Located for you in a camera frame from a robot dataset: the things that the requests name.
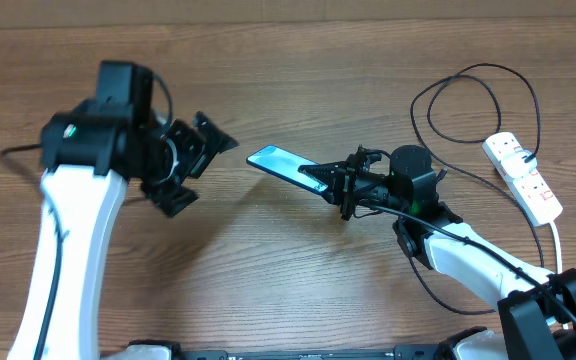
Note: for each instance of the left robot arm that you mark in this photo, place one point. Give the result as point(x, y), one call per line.
point(90, 154)

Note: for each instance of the white USB charger plug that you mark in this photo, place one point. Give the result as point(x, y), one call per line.
point(517, 165)

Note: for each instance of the Samsung Galaxy smartphone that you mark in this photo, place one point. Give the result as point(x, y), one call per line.
point(285, 165)

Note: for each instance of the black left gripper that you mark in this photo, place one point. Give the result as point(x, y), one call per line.
point(166, 197)

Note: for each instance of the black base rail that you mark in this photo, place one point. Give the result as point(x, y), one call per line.
point(398, 352)

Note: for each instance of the white power strip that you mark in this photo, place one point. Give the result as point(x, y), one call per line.
point(531, 192)

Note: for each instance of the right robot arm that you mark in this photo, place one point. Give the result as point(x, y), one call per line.
point(537, 308)

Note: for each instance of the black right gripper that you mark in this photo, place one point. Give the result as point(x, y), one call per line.
point(342, 176)

